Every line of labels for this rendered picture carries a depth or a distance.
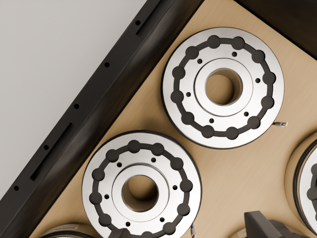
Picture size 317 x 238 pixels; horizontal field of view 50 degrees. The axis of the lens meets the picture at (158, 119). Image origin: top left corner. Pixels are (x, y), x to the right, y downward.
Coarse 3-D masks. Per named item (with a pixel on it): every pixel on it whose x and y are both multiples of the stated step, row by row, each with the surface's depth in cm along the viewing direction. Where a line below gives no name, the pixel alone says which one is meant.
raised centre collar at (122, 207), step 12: (132, 168) 28; (144, 168) 28; (156, 168) 28; (120, 180) 28; (156, 180) 28; (120, 192) 28; (168, 192) 28; (120, 204) 28; (156, 204) 28; (132, 216) 28; (144, 216) 28; (156, 216) 28
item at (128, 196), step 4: (128, 180) 31; (124, 188) 29; (128, 188) 31; (124, 192) 29; (128, 192) 31; (128, 196) 30; (132, 196) 31; (156, 196) 30; (128, 200) 29; (132, 200) 30; (136, 200) 31; (140, 200) 31; (144, 200) 32; (148, 200) 31; (152, 200) 30; (132, 204) 29; (136, 204) 30; (140, 204) 30; (144, 204) 30; (148, 204) 30; (140, 208) 29; (144, 208) 29
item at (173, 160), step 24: (120, 144) 28; (144, 144) 29; (168, 144) 28; (96, 168) 29; (120, 168) 28; (168, 168) 28; (192, 168) 28; (96, 192) 29; (192, 192) 28; (96, 216) 29; (120, 216) 29; (168, 216) 28; (192, 216) 28
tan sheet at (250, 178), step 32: (224, 0) 31; (192, 32) 31; (256, 32) 31; (160, 64) 31; (288, 64) 31; (160, 96) 32; (224, 96) 31; (288, 96) 31; (128, 128) 32; (160, 128) 32; (288, 128) 31; (224, 160) 31; (256, 160) 31; (288, 160) 31; (64, 192) 32; (224, 192) 31; (256, 192) 31; (224, 224) 31; (288, 224) 31
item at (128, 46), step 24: (168, 0) 21; (144, 24) 23; (120, 48) 22; (96, 72) 22; (120, 72) 22; (96, 96) 22; (72, 120) 22; (48, 144) 22; (24, 168) 22; (48, 168) 22; (24, 192) 22; (0, 216) 22
